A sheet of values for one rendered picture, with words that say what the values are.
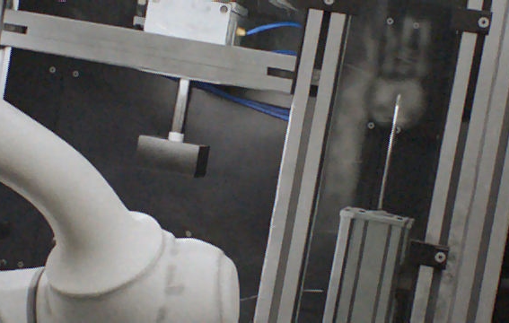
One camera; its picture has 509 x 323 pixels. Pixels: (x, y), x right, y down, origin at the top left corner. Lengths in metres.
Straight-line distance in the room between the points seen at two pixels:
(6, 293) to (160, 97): 0.85
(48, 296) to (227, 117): 0.85
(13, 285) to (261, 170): 0.82
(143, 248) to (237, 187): 0.84
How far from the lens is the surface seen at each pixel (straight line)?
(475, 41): 1.28
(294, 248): 1.30
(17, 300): 0.97
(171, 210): 1.77
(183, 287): 0.91
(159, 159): 1.52
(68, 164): 0.88
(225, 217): 1.75
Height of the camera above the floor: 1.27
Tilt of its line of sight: 3 degrees down
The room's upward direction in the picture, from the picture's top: 10 degrees clockwise
